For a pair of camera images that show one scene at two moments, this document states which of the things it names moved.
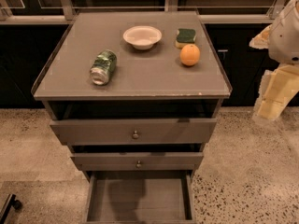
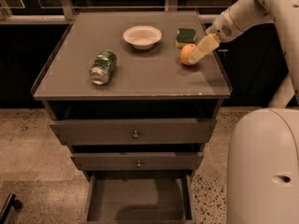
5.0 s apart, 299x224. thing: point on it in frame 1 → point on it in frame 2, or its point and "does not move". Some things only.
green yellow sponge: x=185 y=36 does not move
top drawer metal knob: x=135 y=135 does not move
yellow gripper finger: x=277 y=90 → x=225 y=28
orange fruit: x=190 y=55 does not move
